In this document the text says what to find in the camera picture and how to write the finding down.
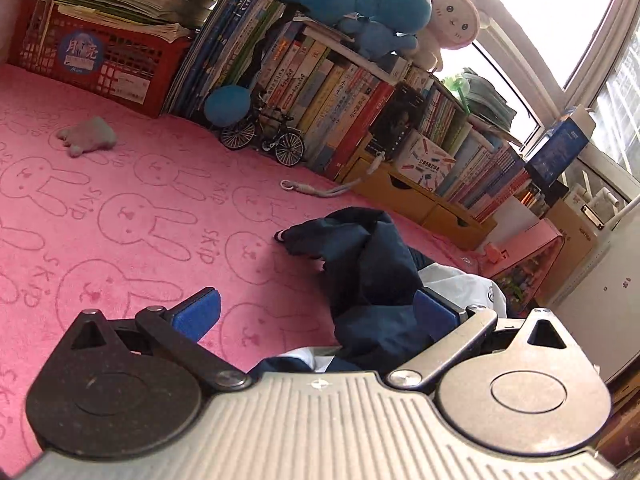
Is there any white and navy zip jacket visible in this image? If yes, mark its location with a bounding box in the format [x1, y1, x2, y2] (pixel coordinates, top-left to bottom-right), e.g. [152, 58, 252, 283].
[250, 207, 508, 379]

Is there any pink house-shaped diorama box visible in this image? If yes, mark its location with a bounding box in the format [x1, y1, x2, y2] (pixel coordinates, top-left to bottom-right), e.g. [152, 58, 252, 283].
[478, 219, 564, 318]

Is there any white label printer box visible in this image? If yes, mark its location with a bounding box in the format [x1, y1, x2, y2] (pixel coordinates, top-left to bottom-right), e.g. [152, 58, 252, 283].
[393, 129, 456, 192]

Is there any wooden desktop drawer organizer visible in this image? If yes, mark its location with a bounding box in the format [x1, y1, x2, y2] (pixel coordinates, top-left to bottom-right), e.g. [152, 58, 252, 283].
[326, 148, 498, 250]

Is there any miniature black bicycle model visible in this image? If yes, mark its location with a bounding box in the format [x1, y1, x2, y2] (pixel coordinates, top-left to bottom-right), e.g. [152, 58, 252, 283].
[218, 89, 306, 167]

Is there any black smartphone on stand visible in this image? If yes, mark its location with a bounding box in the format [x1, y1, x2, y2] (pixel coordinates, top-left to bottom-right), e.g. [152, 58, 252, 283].
[366, 82, 425, 162]

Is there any small grey plush toy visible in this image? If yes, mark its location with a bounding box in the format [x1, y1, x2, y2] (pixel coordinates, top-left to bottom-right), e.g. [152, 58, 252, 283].
[56, 116, 117, 158]

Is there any blue round ball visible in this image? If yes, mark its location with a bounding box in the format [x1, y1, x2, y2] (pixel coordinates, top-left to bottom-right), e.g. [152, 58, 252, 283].
[203, 84, 252, 128]

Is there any row of upright books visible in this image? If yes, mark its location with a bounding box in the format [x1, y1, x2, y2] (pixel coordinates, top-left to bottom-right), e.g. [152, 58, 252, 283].
[164, 0, 532, 222]

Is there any red plastic crate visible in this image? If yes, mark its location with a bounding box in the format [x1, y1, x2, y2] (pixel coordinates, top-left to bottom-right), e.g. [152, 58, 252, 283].
[9, 0, 190, 117]

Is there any pink white bunny plush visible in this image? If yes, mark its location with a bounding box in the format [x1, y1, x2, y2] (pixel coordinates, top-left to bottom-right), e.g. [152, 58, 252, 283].
[412, 0, 480, 72]

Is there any white cord with ring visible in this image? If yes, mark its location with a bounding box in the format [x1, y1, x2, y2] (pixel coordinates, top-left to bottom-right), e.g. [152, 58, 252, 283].
[278, 149, 388, 200]

